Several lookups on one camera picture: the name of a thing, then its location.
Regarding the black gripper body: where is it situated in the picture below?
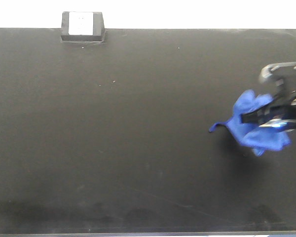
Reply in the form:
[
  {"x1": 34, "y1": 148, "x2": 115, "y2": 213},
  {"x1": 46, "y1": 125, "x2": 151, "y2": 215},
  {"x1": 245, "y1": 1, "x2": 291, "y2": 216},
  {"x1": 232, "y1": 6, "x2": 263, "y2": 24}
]
[{"x1": 259, "y1": 62, "x2": 296, "y2": 130}]

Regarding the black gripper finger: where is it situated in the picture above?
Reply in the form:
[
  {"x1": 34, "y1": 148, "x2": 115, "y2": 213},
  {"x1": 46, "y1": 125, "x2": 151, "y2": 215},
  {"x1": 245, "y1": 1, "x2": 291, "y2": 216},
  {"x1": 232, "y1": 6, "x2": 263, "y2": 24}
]
[{"x1": 240, "y1": 108, "x2": 267, "y2": 123}]

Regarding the blue cloth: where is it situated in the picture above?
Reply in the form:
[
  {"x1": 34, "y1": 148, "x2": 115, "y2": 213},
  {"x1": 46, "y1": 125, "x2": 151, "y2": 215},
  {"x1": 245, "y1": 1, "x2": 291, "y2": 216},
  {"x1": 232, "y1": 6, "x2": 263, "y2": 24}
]
[{"x1": 209, "y1": 89, "x2": 291, "y2": 157}]

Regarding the black white outlet box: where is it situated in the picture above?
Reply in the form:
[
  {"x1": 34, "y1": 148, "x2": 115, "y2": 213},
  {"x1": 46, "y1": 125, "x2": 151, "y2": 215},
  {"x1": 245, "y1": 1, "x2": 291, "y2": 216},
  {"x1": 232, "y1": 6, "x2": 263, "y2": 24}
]
[{"x1": 61, "y1": 11, "x2": 106, "y2": 43}]

